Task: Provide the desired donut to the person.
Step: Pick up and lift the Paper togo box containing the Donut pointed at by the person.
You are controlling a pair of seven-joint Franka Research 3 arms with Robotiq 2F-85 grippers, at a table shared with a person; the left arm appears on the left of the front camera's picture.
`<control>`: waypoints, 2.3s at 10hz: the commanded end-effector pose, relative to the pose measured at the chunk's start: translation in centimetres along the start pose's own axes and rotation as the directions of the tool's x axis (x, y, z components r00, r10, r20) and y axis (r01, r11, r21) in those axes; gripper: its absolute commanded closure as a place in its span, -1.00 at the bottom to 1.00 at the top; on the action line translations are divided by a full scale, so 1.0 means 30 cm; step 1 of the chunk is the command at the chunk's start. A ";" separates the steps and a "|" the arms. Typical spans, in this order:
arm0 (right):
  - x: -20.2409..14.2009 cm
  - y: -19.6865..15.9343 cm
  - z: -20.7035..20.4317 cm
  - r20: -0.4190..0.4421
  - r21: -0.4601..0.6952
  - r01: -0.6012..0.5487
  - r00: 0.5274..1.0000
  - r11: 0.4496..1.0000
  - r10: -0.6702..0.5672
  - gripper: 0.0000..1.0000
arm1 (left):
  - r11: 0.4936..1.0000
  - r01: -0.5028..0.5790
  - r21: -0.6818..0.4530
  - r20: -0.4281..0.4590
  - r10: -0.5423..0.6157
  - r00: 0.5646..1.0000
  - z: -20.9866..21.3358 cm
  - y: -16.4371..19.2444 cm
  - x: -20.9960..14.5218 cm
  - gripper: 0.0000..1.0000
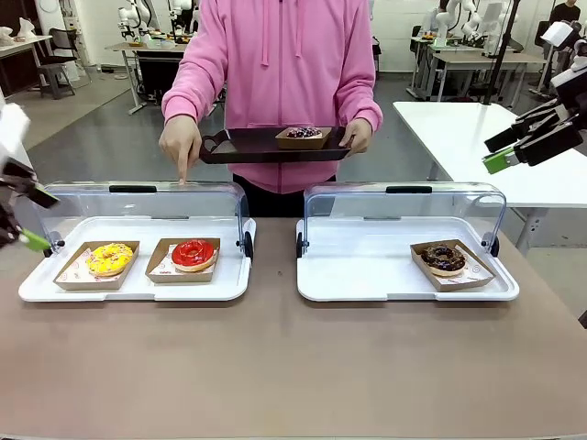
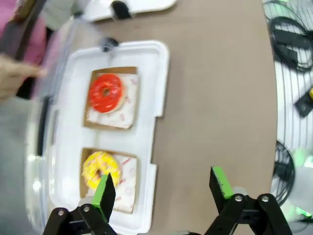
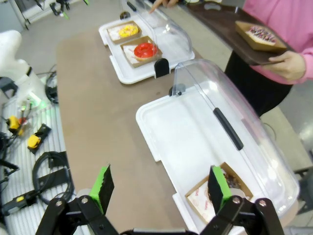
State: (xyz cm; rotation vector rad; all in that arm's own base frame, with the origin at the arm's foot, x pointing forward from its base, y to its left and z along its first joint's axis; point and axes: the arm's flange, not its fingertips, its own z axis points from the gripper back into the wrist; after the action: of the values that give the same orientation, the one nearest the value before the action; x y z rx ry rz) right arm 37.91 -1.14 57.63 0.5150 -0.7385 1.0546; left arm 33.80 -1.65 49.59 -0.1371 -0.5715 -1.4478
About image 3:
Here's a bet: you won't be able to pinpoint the black button bracket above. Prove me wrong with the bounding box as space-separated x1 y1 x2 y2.
28 123 52 155

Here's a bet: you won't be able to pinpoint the person black trousers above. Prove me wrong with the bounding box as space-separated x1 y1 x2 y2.
224 50 293 118

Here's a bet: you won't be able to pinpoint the white printed paper liner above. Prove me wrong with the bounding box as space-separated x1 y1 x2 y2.
108 27 121 41
187 182 216 222
123 45 137 62

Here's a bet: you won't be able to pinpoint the white metal frame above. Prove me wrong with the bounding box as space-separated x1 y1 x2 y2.
14 0 31 30

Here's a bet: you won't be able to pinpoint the person left hand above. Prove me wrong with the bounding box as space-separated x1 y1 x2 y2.
268 50 307 81

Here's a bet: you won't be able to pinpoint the person right hand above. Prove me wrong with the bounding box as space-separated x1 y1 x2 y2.
148 0 179 14

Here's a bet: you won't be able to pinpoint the red glazed donut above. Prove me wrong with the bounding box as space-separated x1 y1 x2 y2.
134 43 158 62

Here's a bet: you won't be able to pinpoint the thick black cable loop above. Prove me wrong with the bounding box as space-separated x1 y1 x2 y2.
31 151 75 205

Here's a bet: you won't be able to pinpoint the green and black gripper tool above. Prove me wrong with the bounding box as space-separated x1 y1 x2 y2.
50 0 70 20

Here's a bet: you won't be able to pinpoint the dark brown serving tray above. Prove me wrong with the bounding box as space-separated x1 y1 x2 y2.
187 0 296 66

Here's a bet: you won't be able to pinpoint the black cable bundle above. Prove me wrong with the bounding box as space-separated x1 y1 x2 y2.
0 132 20 177

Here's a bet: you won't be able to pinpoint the chocolate donut with coloured sprinkles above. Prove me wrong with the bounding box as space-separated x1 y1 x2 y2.
246 25 278 45

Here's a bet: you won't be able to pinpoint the yellow emergency stop button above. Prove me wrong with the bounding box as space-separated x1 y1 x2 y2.
6 116 24 137
26 134 42 150

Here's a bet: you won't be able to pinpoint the black cable coil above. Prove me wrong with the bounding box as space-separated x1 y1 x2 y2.
45 65 59 105

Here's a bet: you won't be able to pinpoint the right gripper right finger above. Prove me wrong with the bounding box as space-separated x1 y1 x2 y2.
199 165 286 235

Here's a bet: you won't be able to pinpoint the clear display case lid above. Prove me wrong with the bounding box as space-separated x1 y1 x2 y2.
121 0 194 62
171 58 301 218

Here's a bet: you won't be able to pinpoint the black device with yellow label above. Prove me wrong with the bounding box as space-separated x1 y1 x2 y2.
1 190 37 216

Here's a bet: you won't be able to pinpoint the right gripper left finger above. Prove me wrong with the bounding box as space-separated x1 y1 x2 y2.
35 164 118 235

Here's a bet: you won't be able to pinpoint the person left forearm pink sleeve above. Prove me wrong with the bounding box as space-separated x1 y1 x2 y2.
300 46 313 85

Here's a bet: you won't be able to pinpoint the yellow sprinkled donut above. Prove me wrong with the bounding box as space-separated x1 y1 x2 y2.
118 24 139 38

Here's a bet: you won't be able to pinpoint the person pink sweater torso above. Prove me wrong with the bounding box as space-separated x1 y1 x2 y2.
243 0 313 58

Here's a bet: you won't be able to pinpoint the brown cardboard donut box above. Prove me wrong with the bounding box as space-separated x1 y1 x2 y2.
120 36 163 69
106 21 143 45
184 161 254 225

